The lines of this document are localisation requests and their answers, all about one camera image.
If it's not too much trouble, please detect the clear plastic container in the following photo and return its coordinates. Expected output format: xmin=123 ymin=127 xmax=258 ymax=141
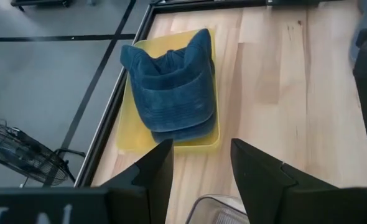
xmin=185 ymin=194 xmax=250 ymax=224

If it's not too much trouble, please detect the yellow plastic tray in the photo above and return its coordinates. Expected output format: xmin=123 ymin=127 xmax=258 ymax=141
xmin=115 ymin=28 xmax=221 ymax=153

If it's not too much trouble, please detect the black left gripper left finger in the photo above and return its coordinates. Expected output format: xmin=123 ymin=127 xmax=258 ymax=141
xmin=0 ymin=138 xmax=174 ymax=224

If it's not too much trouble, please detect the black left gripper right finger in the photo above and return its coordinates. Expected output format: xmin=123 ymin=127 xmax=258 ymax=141
xmin=231 ymin=138 xmax=367 ymax=224

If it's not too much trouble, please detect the black stand base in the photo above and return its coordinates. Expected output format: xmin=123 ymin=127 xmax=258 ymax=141
xmin=10 ymin=0 xmax=73 ymax=9

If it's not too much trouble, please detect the black floor fan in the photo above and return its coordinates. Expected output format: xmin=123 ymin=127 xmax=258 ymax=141
xmin=0 ymin=118 xmax=86 ymax=187

